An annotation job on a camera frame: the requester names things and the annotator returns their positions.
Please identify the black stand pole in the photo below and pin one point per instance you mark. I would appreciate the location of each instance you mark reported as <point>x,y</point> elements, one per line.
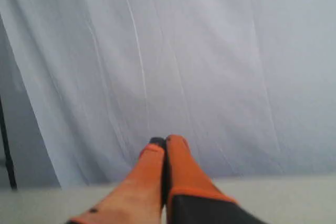
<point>7,162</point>

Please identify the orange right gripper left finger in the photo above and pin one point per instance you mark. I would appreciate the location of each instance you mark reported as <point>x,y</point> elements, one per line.
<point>139,197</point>

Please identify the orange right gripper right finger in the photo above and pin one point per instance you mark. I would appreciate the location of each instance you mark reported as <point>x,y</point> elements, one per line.
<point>191,195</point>

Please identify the white backdrop cloth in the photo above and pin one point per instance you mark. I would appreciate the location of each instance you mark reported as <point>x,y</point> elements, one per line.
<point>86,83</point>

